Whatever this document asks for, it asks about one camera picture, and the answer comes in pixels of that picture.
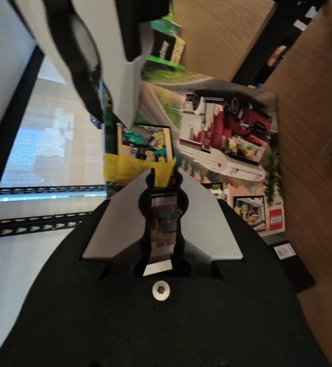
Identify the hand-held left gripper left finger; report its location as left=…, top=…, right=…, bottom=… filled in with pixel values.
left=82, top=168, right=156, bottom=270

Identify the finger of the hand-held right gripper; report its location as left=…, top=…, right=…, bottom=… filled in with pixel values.
left=13, top=0, right=104, bottom=122
left=70, top=0, right=149, bottom=130

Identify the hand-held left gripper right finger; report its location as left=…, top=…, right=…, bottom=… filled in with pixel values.
left=173, top=167, right=244, bottom=271

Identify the blue toy brick box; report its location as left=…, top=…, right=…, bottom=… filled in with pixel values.
left=90, top=60, right=287, bottom=238

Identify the wooden desk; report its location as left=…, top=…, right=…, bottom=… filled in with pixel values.
left=172, top=0, right=332, bottom=367

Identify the green black toy box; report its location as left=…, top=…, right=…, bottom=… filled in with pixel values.
left=150, top=17, right=186, bottom=69

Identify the black metal shelf rack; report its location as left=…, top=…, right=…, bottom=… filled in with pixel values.
left=0, top=185, right=107, bottom=205

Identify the black box with white label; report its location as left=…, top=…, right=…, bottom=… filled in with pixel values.
left=264, top=235, right=316, bottom=294

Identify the beige mesh panel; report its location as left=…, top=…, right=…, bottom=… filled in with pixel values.
left=0, top=57, right=107, bottom=189

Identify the black perforated shelf rail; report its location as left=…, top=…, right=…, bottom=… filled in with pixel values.
left=0, top=211, right=93, bottom=239

